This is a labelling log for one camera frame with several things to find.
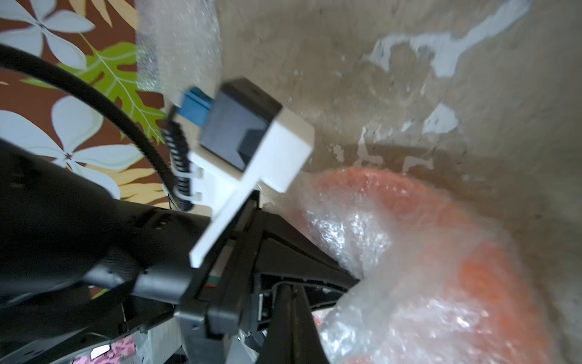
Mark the orange dinner plate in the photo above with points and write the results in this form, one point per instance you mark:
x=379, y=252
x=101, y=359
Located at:
x=477, y=273

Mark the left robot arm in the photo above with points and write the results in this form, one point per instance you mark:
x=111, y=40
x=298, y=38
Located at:
x=80, y=269

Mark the bubble wrap pile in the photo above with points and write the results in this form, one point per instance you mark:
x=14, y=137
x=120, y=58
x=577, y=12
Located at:
x=178, y=47

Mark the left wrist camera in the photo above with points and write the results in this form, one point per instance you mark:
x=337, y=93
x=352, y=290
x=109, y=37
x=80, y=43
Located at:
x=246, y=138

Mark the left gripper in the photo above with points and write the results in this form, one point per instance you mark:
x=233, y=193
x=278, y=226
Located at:
x=209, y=301

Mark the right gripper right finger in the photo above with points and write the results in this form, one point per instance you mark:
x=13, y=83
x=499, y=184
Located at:
x=307, y=346

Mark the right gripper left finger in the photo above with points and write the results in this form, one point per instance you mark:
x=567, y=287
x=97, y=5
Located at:
x=278, y=346

